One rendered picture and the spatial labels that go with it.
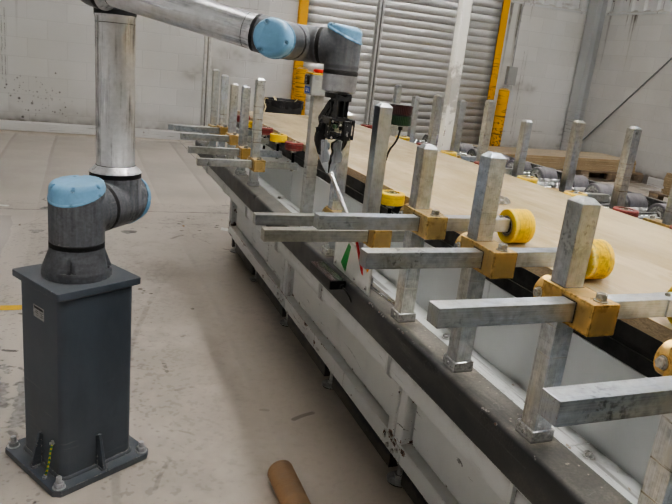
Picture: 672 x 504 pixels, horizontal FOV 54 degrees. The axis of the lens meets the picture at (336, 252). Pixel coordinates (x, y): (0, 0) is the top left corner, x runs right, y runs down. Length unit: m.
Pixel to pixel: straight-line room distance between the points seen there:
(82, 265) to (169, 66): 7.39
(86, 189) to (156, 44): 7.35
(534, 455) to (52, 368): 1.35
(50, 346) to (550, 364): 1.37
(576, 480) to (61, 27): 8.56
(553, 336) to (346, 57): 0.92
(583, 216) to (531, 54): 10.34
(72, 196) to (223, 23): 0.62
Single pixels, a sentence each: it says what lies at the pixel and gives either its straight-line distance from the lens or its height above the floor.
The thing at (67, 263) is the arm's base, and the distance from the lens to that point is 1.94.
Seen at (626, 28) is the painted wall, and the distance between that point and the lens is 11.50.
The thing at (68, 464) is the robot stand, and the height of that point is 0.07.
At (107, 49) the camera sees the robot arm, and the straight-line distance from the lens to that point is 2.01.
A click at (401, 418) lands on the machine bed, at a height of 0.25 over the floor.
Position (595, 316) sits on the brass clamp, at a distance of 1.01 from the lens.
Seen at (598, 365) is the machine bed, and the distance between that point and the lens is 1.34.
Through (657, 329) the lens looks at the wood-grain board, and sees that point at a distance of 1.23.
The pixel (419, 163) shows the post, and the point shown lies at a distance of 1.45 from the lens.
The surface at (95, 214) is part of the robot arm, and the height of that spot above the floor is 0.79.
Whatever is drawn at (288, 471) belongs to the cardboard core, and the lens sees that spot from 2.06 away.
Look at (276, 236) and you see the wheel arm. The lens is 1.58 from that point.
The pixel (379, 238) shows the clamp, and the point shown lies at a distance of 1.64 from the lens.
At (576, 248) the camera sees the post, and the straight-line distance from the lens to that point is 1.05.
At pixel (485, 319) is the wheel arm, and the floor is 0.94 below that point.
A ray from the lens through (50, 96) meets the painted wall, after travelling 9.18.
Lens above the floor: 1.27
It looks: 16 degrees down
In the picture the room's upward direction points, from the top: 6 degrees clockwise
